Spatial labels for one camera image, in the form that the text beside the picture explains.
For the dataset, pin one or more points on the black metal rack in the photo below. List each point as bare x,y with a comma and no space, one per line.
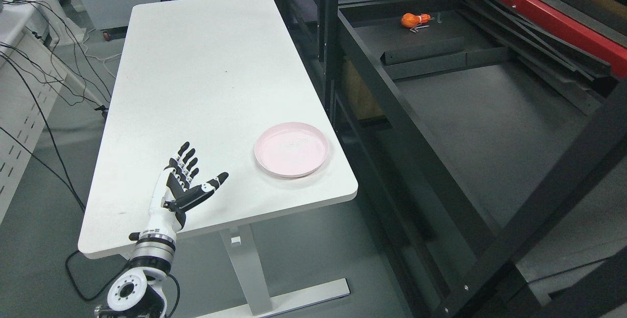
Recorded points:
491,154

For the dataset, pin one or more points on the red metal beam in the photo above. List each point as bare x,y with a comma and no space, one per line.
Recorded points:
574,27

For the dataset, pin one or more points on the orange toy object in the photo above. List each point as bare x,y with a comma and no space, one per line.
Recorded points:
410,20

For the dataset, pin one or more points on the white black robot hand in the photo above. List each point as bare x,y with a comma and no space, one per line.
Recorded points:
174,195

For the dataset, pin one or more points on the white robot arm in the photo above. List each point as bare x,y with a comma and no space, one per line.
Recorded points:
138,291

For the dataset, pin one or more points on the white standing desk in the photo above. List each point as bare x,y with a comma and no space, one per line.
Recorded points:
217,74

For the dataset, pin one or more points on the white perforated side desk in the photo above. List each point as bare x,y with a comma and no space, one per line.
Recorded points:
28,91

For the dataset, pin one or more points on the pink plastic plate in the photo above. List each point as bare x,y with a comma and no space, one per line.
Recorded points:
291,150

